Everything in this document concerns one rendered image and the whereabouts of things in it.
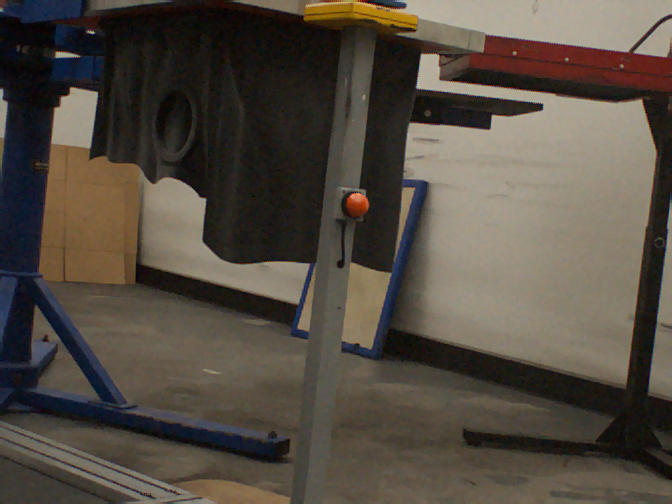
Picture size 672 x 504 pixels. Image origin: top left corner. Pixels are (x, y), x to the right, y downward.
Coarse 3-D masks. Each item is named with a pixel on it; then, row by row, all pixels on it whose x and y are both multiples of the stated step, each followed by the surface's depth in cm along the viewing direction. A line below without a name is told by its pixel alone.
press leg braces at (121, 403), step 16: (0, 288) 326; (16, 288) 329; (32, 288) 332; (48, 288) 334; (0, 304) 322; (48, 304) 330; (0, 320) 319; (48, 320) 330; (64, 320) 329; (0, 336) 315; (64, 336) 328; (80, 336) 329; (0, 352) 314; (80, 352) 326; (80, 368) 326; (96, 368) 324; (96, 384) 324; (112, 384) 325; (96, 400) 324; (112, 400) 322
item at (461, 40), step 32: (96, 0) 235; (128, 0) 224; (160, 0) 213; (192, 0) 206; (224, 0) 202; (256, 0) 204; (288, 0) 208; (416, 32) 224; (448, 32) 228; (480, 32) 232
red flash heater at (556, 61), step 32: (448, 64) 353; (480, 64) 323; (512, 64) 323; (544, 64) 324; (576, 64) 324; (608, 64) 325; (640, 64) 326; (576, 96) 369; (608, 96) 369; (640, 96) 351
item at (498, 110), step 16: (416, 96) 328; (432, 96) 324; (448, 96) 325; (464, 96) 325; (480, 96) 325; (416, 112) 342; (432, 112) 342; (448, 112) 343; (464, 112) 343; (480, 112) 344; (496, 112) 354; (512, 112) 347; (528, 112) 341; (480, 128) 344
